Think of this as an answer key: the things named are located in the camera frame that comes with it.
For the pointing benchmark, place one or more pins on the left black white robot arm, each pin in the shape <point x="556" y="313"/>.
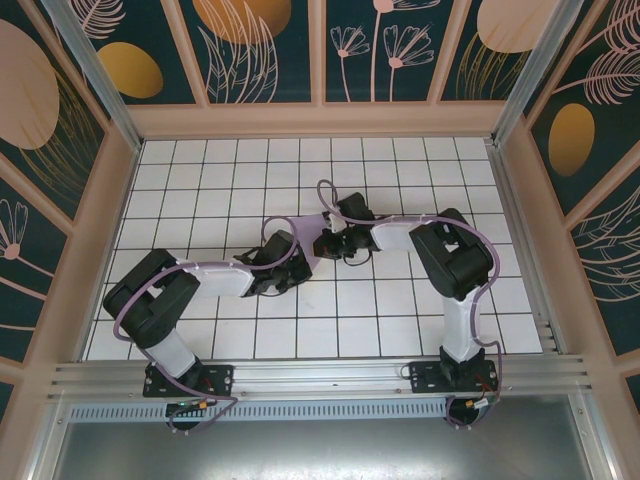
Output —
<point x="150" y="310"/>

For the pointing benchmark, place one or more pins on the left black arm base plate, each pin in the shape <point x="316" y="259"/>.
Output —
<point x="220" y="375"/>

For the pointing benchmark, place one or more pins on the aluminium side rail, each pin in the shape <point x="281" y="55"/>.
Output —
<point x="520" y="240"/>

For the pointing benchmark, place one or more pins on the grey metal sheet panel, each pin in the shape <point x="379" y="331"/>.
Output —
<point x="320" y="450"/>

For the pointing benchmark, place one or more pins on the aluminium corner post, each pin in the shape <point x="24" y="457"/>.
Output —
<point x="90" y="65"/>
<point x="535" y="65"/>

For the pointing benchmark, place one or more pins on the purple square paper sheet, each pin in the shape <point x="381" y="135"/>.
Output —
<point x="310" y="230"/>

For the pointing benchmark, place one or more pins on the long aluminium mounting rail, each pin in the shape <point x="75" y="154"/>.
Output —
<point x="320" y="375"/>

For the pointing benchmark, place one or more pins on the small circuit board with connector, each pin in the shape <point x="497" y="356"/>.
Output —
<point x="477" y="405"/>
<point x="192" y="406"/>

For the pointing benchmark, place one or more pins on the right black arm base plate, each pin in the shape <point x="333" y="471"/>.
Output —
<point x="425" y="380"/>

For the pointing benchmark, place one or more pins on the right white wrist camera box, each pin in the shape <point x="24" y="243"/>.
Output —
<point x="334" y="224"/>

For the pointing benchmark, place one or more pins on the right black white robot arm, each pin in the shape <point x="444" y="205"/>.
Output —
<point x="450" y="255"/>

